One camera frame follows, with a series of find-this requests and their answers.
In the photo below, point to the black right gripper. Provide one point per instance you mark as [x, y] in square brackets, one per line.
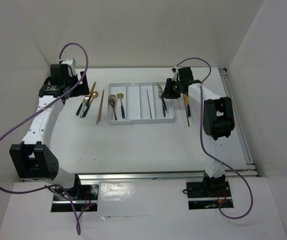
[168, 93]

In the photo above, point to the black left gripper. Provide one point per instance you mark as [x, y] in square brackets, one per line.
[81, 89]

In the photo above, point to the silver fork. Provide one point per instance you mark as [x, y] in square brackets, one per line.
[162, 105]

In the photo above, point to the gold fork green handle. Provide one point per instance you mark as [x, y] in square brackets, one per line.
[163, 103]
[78, 112]

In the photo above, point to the metal chopstick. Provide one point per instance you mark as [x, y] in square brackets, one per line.
[149, 104]

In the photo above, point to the gold spoon green handle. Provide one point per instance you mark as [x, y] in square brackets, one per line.
[120, 96]
[93, 96]

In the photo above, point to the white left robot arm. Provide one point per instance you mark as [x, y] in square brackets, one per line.
[32, 157]

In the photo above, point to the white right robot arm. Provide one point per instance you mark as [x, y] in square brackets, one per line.
[216, 124]

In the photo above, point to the brown chopstick right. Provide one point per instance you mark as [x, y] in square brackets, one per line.
[188, 121]

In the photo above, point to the white cutlery tray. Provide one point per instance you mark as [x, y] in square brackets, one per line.
[135, 104]

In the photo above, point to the brown chopstick pair left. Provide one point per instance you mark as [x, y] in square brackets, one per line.
[100, 108]

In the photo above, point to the gold knife green handle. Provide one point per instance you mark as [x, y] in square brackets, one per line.
[187, 103]
[91, 91]

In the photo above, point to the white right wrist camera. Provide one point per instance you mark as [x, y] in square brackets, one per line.
[176, 74]

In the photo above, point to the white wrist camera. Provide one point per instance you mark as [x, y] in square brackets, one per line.
[176, 74]
[71, 62]

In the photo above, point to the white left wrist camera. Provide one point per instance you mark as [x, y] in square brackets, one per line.
[71, 62]

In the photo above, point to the gold knife left green handle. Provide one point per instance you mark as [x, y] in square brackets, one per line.
[91, 91]

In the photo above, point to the aluminium rail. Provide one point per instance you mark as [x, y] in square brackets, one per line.
[141, 176]

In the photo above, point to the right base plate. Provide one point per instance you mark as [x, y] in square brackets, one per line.
[200, 199]

